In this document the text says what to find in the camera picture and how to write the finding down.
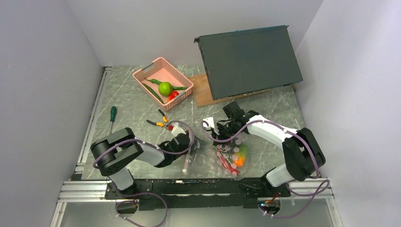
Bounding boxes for aluminium side rail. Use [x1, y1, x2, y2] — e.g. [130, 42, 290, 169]
[50, 66, 113, 227]

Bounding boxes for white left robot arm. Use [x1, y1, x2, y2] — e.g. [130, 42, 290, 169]
[90, 128, 194, 199]

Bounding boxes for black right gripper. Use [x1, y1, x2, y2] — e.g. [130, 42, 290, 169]
[211, 120, 238, 146]

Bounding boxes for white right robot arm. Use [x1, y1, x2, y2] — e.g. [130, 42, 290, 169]
[203, 102, 326, 196]

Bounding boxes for orange handled pliers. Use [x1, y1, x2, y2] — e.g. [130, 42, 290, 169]
[146, 109, 173, 131]

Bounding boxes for fake red chili pepper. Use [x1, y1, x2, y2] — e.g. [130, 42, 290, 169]
[217, 152, 239, 177]

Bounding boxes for green handled screwdriver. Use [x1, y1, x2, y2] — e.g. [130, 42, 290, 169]
[110, 106, 117, 134]

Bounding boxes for fake green lime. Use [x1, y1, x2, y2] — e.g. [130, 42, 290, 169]
[158, 82, 174, 96]

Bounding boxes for fake red tomato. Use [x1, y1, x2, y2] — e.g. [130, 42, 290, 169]
[167, 91, 179, 102]

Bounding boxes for pink plastic basket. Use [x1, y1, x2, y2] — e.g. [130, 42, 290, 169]
[133, 57, 194, 111]

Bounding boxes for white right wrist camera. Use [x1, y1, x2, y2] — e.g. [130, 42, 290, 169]
[202, 117, 218, 135]

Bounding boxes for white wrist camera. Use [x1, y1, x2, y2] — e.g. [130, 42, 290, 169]
[167, 122, 186, 137]
[202, 117, 218, 135]

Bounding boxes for dark grey metal chassis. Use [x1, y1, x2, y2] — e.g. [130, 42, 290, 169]
[194, 25, 303, 100]

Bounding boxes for fake orange green mango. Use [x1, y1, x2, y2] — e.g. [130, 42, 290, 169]
[233, 144, 248, 167]

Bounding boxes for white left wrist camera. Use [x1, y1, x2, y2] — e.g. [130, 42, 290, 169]
[167, 122, 186, 137]

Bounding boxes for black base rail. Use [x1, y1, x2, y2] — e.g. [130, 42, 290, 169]
[105, 177, 290, 211]

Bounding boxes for brown wooden board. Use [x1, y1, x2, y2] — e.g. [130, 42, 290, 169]
[189, 74, 295, 107]

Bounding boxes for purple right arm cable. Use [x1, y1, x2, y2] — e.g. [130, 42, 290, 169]
[200, 119, 331, 219]

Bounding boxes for fake green bean pod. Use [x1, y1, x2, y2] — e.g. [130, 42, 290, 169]
[146, 79, 188, 90]

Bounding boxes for clear zip top bag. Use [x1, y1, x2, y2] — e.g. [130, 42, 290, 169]
[182, 138, 249, 179]

